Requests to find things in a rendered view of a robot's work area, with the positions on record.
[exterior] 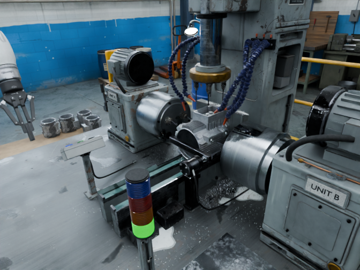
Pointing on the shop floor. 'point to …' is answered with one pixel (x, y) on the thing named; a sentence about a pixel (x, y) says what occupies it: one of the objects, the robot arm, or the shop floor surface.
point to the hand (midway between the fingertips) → (29, 132)
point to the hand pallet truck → (173, 62)
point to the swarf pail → (347, 84)
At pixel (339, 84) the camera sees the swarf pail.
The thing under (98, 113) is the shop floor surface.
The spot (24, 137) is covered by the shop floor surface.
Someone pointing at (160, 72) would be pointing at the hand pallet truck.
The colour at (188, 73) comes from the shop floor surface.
